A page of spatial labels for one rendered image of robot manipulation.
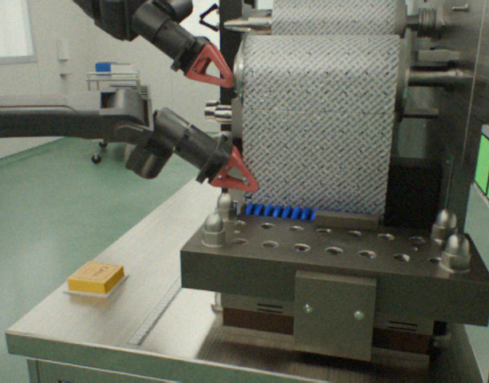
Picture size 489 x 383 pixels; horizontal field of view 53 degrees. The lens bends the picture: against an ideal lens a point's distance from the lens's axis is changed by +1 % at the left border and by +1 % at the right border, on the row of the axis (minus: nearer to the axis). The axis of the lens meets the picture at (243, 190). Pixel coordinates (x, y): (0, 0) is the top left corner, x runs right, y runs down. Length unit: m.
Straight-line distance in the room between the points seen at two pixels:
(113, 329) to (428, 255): 0.46
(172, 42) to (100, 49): 6.40
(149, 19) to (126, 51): 6.20
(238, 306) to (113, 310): 0.21
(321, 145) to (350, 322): 0.29
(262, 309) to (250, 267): 0.07
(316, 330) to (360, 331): 0.06
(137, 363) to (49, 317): 0.18
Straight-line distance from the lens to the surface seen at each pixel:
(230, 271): 0.68
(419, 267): 0.67
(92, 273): 0.89
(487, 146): 0.56
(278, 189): 0.82
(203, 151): 0.79
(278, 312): 0.70
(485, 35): 0.67
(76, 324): 0.80
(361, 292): 0.64
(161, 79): 6.91
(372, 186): 0.81
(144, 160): 0.84
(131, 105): 0.77
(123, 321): 0.79
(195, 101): 6.77
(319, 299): 0.65
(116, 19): 0.95
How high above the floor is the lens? 1.31
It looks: 18 degrees down
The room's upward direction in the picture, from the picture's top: straight up
